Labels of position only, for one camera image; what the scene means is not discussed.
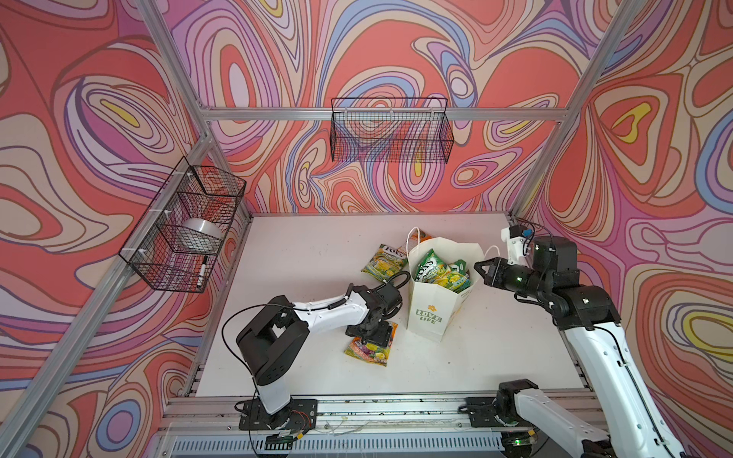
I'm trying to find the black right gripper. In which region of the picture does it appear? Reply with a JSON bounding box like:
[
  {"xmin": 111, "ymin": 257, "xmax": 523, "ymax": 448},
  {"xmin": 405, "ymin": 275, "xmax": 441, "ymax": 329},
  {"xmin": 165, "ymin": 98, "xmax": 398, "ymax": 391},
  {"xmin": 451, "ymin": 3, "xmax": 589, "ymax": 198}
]
[{"xmin": 473, "ymin": 256, "xmax": 550, "ymax": 301}]

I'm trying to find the green candy bag top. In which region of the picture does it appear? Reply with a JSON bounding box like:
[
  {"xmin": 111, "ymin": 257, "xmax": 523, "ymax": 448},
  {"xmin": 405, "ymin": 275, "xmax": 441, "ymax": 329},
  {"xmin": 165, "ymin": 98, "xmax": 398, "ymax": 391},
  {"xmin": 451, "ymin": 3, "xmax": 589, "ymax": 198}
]
[{"xmin": 362, "ymin": 244, "xmax": 408, "ymax": 282}]

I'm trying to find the green candy bag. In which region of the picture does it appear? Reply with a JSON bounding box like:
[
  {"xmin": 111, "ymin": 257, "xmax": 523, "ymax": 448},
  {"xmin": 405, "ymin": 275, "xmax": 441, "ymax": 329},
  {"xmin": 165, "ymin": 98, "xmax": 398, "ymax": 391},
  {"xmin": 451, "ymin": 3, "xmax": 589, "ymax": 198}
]
[
  {"xmin": 413, "ymin": 249, "xmax": 461, "ymax": 284},
  {"xmin": 362, "ymin": 244, "xmax": 408, "ymax": 282},
  {"xmin": 436, "ymin": 260, "xmax": 471, "ymax": 293}
]

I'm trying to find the white floral paper bag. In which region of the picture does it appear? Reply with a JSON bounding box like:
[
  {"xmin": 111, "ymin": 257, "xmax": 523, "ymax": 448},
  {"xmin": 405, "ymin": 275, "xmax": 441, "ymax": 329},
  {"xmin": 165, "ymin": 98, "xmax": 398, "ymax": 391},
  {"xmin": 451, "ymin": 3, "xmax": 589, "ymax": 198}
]
[{"xmin": 406, "ymin": 226, "xmax": 500, "ymax": 343}]

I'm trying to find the orange fruits candy bag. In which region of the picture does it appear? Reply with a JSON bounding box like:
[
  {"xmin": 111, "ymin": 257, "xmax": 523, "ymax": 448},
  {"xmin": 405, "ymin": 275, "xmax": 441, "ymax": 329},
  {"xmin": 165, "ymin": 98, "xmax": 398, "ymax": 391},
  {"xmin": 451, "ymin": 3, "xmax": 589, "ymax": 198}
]
[{"xmin": 344, "ymin": 322, "xmax": 398, "ymax": 368}]

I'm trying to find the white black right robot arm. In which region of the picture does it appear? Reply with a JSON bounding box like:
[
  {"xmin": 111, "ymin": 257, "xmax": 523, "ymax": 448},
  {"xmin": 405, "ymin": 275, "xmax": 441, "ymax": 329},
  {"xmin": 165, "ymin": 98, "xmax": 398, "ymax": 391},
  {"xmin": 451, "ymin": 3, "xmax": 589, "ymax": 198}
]
[{"xmin": 466, "ymin": 236, "xmax": 685, "ymax": 457}]

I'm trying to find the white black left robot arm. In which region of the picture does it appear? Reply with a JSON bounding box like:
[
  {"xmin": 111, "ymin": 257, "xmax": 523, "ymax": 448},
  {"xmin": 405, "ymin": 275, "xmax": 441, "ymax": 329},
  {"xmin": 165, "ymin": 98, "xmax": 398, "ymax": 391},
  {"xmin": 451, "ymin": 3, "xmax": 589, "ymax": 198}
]
[{"xmin": 235, "ymin": 278, "xmax": 406, "ymax": 416}]

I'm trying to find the black marker pen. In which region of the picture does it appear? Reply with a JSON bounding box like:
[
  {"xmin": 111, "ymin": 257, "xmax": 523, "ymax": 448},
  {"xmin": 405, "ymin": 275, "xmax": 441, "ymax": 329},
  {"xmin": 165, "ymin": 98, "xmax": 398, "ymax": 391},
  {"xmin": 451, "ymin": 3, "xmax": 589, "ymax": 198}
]
[{"xmin": 197, "ymin": 256, "xmax": 208, "ymax": 289}]

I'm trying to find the silver tape roll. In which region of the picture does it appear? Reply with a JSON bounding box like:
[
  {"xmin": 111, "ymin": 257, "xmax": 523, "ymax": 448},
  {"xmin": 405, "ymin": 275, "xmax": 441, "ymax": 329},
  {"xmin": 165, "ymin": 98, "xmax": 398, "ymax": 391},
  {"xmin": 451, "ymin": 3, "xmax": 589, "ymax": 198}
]
[{"xmin": 183, "ymin": 218, "xmax": 223, "ymax": 240}]

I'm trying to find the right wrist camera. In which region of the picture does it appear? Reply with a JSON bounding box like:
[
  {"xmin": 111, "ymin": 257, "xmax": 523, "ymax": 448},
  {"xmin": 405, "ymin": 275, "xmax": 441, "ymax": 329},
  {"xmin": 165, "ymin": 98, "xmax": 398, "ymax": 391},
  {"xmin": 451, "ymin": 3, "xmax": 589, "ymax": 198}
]
[{"xmin": 500, "ymin": 224, "xmax": 534, "ymax": 265}]

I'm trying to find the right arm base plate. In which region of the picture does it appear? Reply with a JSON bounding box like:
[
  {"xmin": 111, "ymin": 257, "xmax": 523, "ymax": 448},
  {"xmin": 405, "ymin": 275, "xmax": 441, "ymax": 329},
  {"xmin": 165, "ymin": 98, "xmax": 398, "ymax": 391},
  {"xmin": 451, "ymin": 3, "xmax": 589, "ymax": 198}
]
[{"xmin": 457, "ymin": 397, "xmax": 517, "ymax": 429}]

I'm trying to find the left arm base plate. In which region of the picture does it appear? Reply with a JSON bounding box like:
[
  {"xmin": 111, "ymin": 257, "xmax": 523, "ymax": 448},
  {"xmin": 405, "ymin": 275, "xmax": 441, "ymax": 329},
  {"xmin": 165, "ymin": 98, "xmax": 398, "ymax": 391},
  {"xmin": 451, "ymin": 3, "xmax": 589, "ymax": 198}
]
[{"xmin": 234, "ymin": 398, "xmax": 318, "ymax": 432}]

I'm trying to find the black wire basket back wall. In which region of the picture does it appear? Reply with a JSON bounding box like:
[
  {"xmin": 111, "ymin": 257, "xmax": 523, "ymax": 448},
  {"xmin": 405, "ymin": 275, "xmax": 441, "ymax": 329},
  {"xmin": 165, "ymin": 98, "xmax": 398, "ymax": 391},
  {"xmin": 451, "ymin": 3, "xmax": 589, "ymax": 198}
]
[{"xmin": 329, "ymin": 95, "xmax": 454, "ymax": 164}]

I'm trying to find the black wire basket wall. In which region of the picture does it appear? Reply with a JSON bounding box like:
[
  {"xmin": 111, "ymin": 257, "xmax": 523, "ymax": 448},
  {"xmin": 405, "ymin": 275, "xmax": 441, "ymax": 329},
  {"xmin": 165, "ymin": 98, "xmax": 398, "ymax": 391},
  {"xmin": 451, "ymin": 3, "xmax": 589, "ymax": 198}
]
[
  {"xmin": 329, "ymin": 95, "xmax": 454, "ymax": 164},
  {"xmin": 118, "ymin": 158, "xmax": 246, "ymax": 293}
]

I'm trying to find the black wire basket left wall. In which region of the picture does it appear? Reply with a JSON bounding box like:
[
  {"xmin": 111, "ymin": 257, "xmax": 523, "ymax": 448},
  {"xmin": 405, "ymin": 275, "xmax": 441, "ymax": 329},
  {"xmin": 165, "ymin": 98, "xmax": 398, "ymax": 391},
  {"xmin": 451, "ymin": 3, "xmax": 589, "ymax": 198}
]
[{"xmin": 118, "ymin": 158, "xmax": 246, "ymax": 293}]

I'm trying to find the aluminium front rail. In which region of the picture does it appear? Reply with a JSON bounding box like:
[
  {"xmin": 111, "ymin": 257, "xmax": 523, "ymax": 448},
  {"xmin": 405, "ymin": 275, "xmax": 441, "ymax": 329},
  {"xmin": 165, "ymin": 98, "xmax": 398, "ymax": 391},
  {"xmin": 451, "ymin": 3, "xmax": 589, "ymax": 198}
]
[{"xmin": 162, "ymin": 391, "xmax": 620, "ymax": 436}]

